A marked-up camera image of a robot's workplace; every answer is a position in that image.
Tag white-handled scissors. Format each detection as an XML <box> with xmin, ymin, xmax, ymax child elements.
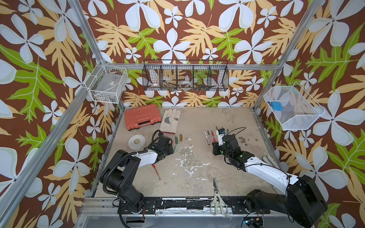
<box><xmin>210</xmin><ymin>178</ymin><xmax>229</xmax><ymax>217</ymax></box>

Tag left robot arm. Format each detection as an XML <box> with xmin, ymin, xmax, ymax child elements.
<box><xmin>99</xmin><ymin>131</ymin><xmax>174</xmax><ymax>213</ymax></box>

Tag red plastic tool case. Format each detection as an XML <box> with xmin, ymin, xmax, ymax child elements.
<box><xmin>124</xmin><ymin>104</ymin><xmax>162</xmax><ymax>131</ymax></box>

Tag white wire basket left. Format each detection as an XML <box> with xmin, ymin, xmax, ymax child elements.
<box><xmin>85</xmin><ymin>61</ymin><xmax>128</xmax><ymax>104</ymax></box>

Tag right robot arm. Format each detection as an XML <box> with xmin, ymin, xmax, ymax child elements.
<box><xmin>212</xmin><ymin>135</ymin><xmax>328</xmax><ymax>228</ymax></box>

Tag black wire basket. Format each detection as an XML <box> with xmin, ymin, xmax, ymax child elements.
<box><xmin>141</xmin><ymin>59</ymin><xmax>230</xmax><ymax>91</ymax></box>

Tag red pen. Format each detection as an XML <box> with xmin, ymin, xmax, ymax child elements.
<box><xmin>211</xmin><ymin>131</ymin><xmax>216</xmax><ymax>143</ymax></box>
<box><xmin>152</xmin><ymin>164</ymin><xmax>161</xmax><ymax>180</ymax></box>

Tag beige work glove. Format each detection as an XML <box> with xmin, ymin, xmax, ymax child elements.
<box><xmin>159</xmin><ymin>109</ymin><xmax>181</xmax><ymax>135</ymax></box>

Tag white tape roll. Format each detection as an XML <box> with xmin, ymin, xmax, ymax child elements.
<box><xmin>128</xmin><ymin>135</ymin><xmax>146</xmax><ymax>151</ymax></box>

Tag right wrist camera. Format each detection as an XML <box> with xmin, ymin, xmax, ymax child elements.
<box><xmin>216</xmin><ymin>128</ymin><xmax>226</xmax><ymax>146</ymax></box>

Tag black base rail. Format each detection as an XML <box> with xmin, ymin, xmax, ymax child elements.
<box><xmin>118</xmin><ymin>196</ymin><xmax>271</xmax><ymax>215</ymax></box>

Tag white mesh basket right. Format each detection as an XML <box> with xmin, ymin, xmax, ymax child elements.
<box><xmin>263</xmin><ymin>83</ymin><xmax>325</xmax><ymax>131</ymax></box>

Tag blue object in basket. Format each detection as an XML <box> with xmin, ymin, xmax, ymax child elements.
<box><xmin>270</xmin><ymin>101</ymin><xmax>283</xmax><ymax>112</ymax></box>

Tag brown white marker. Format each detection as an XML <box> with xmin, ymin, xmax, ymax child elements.
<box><xmin>203</xmin><ymin>131</ymin><xmax>210</xmax><ymax>145</ymax></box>

